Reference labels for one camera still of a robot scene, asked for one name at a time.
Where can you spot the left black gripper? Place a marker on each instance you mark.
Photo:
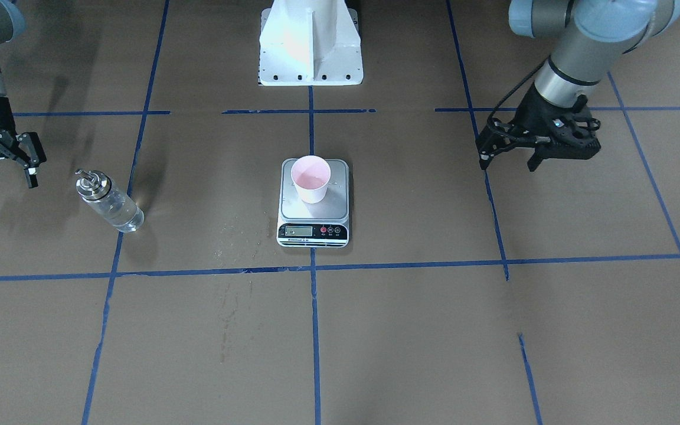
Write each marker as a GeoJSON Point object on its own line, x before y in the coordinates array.
{"type": "Point", "coordinates": [532, 114]}

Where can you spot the clear glass sauce bottle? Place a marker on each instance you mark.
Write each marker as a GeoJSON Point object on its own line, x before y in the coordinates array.
{"type": "Point", "coordinates": [102, 194]}

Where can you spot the pink paper cup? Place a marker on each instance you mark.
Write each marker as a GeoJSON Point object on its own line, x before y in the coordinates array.
{"type": "Point", "coordinates": [310, 176]}

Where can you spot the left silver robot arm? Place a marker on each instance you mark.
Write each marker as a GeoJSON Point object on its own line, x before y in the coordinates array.
{"type": "Point", "coordinates": [591, 37]}

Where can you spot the silver digital kitchen scale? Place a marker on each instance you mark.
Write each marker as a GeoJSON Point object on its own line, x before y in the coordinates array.
{"type": "Point", "coordinates": [325, 223]}

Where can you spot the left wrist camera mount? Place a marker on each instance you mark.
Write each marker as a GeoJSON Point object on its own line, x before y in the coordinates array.
{"type": "Point", "coordinates": [573, 135]}

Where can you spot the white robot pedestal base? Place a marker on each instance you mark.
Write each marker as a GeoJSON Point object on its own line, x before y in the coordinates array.
{"type": "Point", "coordinates": [310, 43]}

